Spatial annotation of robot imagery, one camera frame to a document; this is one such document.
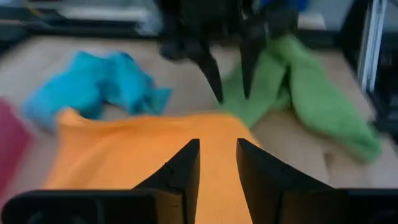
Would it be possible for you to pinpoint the red plastic tray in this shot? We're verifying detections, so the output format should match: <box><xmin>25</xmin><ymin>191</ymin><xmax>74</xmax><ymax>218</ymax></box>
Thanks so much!
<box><xmin>0</xmin><ymin>98</ymin><xmax>32</xmax><ymax>200</ymax></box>

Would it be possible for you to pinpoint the orange microfiber towel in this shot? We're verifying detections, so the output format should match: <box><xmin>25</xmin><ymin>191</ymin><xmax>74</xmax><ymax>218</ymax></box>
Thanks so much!
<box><xmin>43</xmin><ymin>107</ymin><xmax>261</xmax><ymax>224</ymax></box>

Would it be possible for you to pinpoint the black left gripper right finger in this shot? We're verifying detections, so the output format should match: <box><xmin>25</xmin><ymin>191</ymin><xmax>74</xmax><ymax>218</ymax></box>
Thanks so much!
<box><xmin>236</xmin><ymin>138</ymin><xmax>398</xmax><ymax>224</ymax></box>

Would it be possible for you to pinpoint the bright green microfiber towel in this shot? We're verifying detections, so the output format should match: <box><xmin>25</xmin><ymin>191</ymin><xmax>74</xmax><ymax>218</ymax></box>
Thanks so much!
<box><xmin>217</xmin><ymin>34</ymin><xmax>382</xmax><ymax>162</ymax></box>

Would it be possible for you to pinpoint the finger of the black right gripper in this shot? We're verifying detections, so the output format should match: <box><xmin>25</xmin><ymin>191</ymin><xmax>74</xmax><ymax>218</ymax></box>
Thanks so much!
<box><xmin>239</xmin><ymin>32</ymin><xmax>266</xmax><ymax>100</ymax></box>
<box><xmin>192</xmin><ymin>40</ymin><xmax>224</xmax><ymax>104</ymax></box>

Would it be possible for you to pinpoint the blue microfiber towel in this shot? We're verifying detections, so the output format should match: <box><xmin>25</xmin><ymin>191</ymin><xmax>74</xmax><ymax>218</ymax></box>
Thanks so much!
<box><xmin>21</xmin><ymin>51</ymin><xmax>172</xmax><ymax>131</ymax></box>

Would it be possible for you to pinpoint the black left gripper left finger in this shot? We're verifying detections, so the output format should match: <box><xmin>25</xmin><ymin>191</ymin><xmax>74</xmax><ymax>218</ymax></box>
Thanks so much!
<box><xmin>1</xmin><ymin>139</ymin><xmax>200</xmax><ymax>224</ymax></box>

